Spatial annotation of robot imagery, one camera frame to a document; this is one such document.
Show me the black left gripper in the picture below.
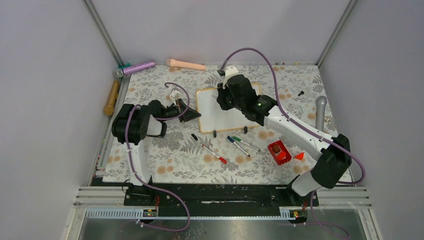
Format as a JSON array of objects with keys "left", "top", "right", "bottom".
[{"left": 160, "top": 98, "right": 201, "bottom": 123}]

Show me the yellow framed whiteboard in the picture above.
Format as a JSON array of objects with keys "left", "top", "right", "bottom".
[{"left": 195, "top": 88, "right": 259, "bottom": 134}]

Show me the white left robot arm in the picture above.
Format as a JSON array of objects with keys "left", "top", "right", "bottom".
[{"left": 111, "top": 98, "right": 202, "bottom": 186}]

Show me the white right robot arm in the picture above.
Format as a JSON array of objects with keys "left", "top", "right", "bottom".
[{"left": 216, "top": 74, "right": 352, "bottom": 206}]

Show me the green capped marker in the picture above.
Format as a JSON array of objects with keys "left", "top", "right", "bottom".
[{"left": 232, "top": 136, "right": 261, "bottom": 152}]

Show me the blue capped marker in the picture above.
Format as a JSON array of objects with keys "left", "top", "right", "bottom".
[{"left": 227, "top": 136, "right": 251, "bottom": 157}]

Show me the pink toy microphone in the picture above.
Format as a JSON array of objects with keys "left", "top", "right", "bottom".
[{"left": 166, "top": 58, "right": 206, "bottom": 71}]

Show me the red capped marker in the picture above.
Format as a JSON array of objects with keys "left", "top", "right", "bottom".
[{"left": 202, "top": 145, "right": 227, "bottom": 164}]

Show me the red plastic box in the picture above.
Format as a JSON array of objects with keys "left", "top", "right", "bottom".
[{"left": 267, "top": 140, "right": 292, "bottom": 166}]

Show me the silver toy microphone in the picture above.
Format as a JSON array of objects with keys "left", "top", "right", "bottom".
[{"left": 315, "top": 95, "right": 328, "bottom": 132}]

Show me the purple glitter toy microphone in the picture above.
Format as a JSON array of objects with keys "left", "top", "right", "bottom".
[{"left": 112, "top": 61, "right": 156, "bottom": 79}]

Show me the orange triangular piece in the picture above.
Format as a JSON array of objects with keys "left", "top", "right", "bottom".
[{"left": 294, "top": 152, "right": 305, "bottom": 161}]

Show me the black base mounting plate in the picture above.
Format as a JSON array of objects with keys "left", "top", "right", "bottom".
[{"left": 90, "top": 177, "right": 320, "bottom": 218}]

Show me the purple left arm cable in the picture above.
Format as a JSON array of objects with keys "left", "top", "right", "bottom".
[{"left": 124, "top": 82, "right": 192, "bottom": 233}]

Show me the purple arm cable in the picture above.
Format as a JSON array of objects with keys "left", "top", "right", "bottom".
[
  {"left": 218, "top": 47, "right": 367, "bottom": 186},
  {"left": 124, "top": 82, "right": 192, "bottom": 233}
]

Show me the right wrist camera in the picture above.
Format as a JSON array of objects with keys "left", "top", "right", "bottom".
[{"left": 217, "top": 65, "right": 240, "bottom": 85}]

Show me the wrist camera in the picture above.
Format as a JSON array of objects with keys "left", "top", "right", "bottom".
[
  {"left": 169, "top": 89, "right": 180, "bottom": 102},
  {"left": 217, "top": 65, "right": 240, "bottom": 85}
]

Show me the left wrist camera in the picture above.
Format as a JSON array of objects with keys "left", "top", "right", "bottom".
[{"left": 169, "top": 89, "right": 180, "bottom": 102}]

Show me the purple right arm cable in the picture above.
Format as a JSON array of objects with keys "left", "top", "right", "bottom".
[{"left": 218, "top": 47, "right": 367, "bottom": 186}]

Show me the white slotted cable duct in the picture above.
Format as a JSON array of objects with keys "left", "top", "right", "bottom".
[{"left": 85, "top": 207, "right": 300, "bottom": 221}]

